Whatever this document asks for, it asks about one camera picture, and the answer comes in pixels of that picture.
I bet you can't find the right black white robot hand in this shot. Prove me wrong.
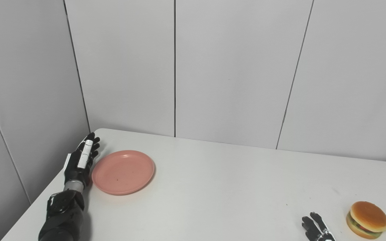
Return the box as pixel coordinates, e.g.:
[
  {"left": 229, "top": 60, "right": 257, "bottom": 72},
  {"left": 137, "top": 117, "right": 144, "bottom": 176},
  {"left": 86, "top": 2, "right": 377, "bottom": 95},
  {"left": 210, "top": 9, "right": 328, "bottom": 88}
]
[{"left": 302, "top": 212, "right": 336, "bottom": 241}]

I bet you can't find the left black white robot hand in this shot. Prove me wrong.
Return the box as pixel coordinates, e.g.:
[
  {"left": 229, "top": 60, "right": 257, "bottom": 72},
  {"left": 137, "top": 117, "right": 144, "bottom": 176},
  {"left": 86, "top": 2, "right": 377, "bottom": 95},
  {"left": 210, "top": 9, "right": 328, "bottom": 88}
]
[{"left": 64, "top": 132, "right": 101, "bottom": 193}]

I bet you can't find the pink round plate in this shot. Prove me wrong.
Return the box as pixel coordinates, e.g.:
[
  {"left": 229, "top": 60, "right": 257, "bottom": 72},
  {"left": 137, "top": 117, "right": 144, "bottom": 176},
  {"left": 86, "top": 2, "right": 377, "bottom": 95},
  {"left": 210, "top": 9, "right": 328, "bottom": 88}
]
[{"left": 91, "top": 150, "right": 155, "bottom": 196}]

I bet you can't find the toy hamburger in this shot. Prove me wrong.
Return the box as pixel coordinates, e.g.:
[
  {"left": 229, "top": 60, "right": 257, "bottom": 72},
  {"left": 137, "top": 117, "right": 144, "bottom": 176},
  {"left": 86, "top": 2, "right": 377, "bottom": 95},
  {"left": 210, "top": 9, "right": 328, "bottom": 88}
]
[{"left": 346, "top": 201, "right": 386, "bottom": 240}]

